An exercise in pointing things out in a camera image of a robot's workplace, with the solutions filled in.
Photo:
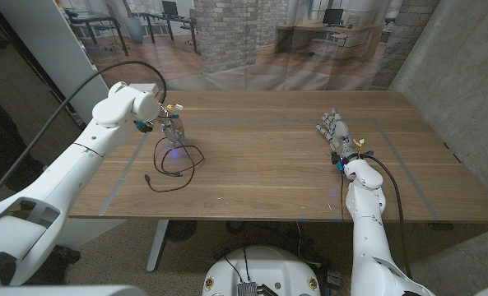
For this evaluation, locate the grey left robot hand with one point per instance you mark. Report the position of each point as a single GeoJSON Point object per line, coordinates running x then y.
{"type": "Point", "coordinates": [173, 129]}

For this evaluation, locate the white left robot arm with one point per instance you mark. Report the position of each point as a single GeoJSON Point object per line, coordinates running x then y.
{"type": "Point", "coordinates": [75, 172]}

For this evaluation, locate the person in dark clothes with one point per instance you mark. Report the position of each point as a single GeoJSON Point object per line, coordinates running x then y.
{"type": "Point", "coordinates": [1, 140]}

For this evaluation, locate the white power strip box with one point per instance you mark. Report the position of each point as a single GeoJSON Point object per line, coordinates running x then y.
{"type": "Point", "coordinates": [147, 87]}

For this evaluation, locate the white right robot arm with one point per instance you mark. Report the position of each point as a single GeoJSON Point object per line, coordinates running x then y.
{"type": "Point", "coordinates": [369, 238]}

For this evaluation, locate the white metal table leg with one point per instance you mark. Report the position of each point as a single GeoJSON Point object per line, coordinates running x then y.
{"type": "Point", "coordinates": [157, 246]}

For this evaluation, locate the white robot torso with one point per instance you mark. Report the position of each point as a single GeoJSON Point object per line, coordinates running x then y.
{"type": "Point", "coordinates": [262, 271]}

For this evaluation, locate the printed office backdrop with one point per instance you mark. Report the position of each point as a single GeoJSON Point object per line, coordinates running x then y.
{"type": "Point", "coordinates": [235, 45]}

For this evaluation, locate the dark wooden door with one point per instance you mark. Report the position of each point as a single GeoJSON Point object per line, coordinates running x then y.
{"type": "Point", "coordinates": [21, 90]}

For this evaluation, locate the black round floor fan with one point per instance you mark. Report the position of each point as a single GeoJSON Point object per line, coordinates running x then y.
{"type": "Point", "coordinates": [180, 230]}

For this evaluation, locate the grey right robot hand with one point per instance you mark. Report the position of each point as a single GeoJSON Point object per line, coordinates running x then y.
{"type": "Point", "coordinates": [341, 133]}

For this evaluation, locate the white cabinet panel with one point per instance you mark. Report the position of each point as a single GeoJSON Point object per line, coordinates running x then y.
{"type": "Point", "coordinates": [54, 41]}

